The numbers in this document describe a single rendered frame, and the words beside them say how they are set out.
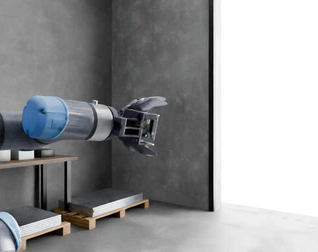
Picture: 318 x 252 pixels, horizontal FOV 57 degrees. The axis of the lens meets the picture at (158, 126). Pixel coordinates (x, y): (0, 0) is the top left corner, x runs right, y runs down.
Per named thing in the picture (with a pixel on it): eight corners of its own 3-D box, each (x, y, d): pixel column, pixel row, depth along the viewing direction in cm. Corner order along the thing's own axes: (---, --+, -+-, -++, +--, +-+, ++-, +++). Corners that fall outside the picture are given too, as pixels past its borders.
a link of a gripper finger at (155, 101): (179, 102, 73) (155, 121, 68) (161, 98, 77) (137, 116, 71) (177, 90, 71) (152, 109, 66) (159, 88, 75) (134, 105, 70)
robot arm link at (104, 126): (72, 136, 60) (78, 96, 59) (90, 136, 64) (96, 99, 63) (93, 144, 55) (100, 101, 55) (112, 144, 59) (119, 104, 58)
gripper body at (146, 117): (155, 146, 67) (115, 146, 58) (130, 138, 72) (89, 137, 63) (162, 114, 66) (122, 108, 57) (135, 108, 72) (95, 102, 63)
